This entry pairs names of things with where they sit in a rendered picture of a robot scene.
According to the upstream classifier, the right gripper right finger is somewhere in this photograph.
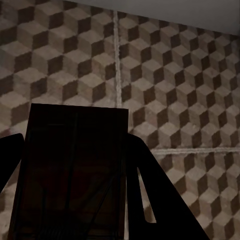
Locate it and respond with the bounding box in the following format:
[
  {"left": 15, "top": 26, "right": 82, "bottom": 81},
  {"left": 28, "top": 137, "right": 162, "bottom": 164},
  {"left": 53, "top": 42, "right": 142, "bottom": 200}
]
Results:
[{"left": 125, "top": 133, "right": 210, "bottom": 240}]

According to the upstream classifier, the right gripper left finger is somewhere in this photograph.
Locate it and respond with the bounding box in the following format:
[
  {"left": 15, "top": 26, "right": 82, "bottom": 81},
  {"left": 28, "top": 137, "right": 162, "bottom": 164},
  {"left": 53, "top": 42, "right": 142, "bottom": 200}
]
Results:
[{"left": 0, "top": 133, "right": 25, "bottom": 193}]

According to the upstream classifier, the mousetrap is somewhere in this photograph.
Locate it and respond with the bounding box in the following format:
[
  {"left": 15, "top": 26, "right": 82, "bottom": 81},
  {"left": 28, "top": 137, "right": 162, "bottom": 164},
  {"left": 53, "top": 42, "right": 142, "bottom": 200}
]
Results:
[{"left": 7, "top": 103, "right": 129, "bottom": 240}]

